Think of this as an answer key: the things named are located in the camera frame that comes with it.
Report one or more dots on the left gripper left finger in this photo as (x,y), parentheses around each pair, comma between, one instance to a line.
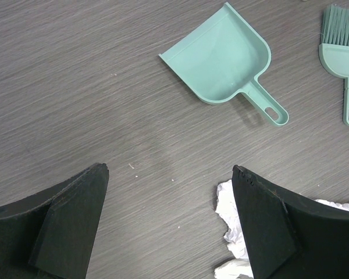
(51,234)

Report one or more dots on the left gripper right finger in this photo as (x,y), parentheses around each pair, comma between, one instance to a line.
(288,235)

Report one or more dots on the paper scrap top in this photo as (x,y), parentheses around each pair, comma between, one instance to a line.
(227,211)

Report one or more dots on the paper scrap narrow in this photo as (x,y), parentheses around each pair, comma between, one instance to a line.
(342,206)

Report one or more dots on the green plastic dustpan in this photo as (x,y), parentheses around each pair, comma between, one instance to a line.
(223,57)

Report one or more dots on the green hand brush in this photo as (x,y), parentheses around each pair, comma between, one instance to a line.
(334,48)

